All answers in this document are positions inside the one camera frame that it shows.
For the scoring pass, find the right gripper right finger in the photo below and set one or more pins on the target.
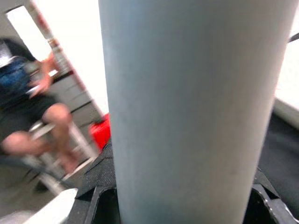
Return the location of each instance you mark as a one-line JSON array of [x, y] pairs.
[[264, 205]]

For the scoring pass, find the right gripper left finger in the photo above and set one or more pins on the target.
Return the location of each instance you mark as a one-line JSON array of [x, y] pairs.
[[102, 172]]

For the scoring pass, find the white plastic table leg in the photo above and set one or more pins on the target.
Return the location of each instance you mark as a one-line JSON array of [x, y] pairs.
[[187, 105]]

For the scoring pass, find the red plastic stool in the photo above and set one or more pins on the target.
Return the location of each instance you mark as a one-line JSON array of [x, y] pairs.
[[100, 133]]

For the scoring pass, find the white metal stool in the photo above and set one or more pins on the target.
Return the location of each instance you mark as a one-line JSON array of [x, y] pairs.
[[79, 140]]

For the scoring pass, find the black tablecloth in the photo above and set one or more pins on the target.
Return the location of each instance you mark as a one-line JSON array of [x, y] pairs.
[[280, 151]]

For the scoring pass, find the seated person dark shorts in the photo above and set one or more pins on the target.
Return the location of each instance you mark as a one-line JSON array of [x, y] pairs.
[[21, 112]]

